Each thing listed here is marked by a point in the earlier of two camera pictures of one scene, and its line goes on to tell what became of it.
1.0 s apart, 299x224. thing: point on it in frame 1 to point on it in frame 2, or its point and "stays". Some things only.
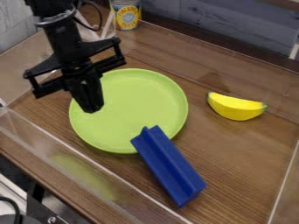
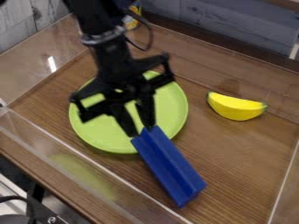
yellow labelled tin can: x=127 y=14 stays
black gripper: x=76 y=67 to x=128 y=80
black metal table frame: x=38 y=213 stays
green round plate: x=140 y=98 stays
